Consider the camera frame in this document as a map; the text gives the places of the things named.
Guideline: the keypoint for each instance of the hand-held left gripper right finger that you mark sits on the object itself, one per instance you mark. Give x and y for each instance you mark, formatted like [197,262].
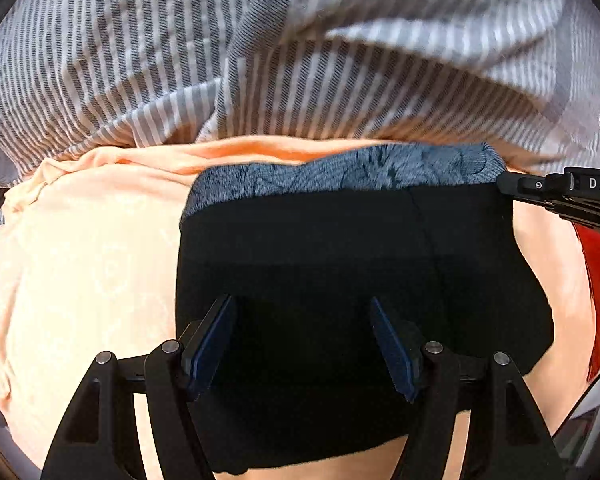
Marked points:
[392,350]

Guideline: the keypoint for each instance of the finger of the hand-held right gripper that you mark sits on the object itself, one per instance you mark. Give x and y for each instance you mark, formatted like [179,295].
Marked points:
[560,209]
[527,184]

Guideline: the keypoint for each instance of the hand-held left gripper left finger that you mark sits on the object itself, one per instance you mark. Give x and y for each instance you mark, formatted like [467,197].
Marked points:
[212,345]

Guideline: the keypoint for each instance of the black pants with blue-grey waistband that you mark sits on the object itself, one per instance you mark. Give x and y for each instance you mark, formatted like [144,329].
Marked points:
[330,260]

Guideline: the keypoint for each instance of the red cloth with gold pattern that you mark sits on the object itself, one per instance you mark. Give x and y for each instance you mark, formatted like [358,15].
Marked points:
[592,280]

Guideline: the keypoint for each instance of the peach blanket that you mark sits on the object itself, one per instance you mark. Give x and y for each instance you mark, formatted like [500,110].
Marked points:
[80,270]

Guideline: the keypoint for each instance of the grey white striped duvet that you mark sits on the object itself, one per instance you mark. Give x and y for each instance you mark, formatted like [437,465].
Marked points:
[230,60]

